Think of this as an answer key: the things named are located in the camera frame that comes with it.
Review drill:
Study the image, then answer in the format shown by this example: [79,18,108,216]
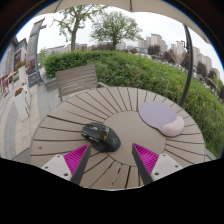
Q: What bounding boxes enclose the distant apartment buildings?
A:
[138,32,221,79]

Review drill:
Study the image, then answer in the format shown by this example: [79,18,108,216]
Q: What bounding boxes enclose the white planter with flowers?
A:
[14,60,29,88]
[13,87,32,122]

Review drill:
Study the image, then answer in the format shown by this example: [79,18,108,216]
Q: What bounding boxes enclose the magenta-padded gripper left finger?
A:
[41,143,92,186]

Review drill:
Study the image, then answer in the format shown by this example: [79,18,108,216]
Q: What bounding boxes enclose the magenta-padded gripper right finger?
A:
[131,143,184,186]

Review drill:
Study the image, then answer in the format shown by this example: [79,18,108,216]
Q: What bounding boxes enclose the dark curved umbrella pole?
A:
[178,24,195,108]

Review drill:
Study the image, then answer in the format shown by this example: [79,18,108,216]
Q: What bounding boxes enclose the lavender mouse pad with wrist rest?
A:
[138,101,185,138]

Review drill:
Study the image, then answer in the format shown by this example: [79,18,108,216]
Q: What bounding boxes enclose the green trimmed hedge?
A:
[43,49,224,158]

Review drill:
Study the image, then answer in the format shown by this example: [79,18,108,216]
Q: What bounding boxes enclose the black computer mouse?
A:
[80,122,122,153]

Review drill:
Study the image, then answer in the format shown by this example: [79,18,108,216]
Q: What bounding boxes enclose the round leafy green tree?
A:
[89,11,143,51]

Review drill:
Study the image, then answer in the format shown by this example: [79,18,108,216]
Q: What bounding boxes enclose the slender bare-trunk tree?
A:
[53,4,108,53]

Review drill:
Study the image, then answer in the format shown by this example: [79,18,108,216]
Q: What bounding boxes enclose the tall grey sign pillar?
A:
[26,18,48,88]

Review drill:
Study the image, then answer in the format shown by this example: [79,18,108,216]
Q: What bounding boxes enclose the brown slatted outdoor chair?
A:
[54,64,108,103]

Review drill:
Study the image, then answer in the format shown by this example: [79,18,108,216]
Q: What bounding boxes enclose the grey storefront building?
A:
[0,37,28,98]

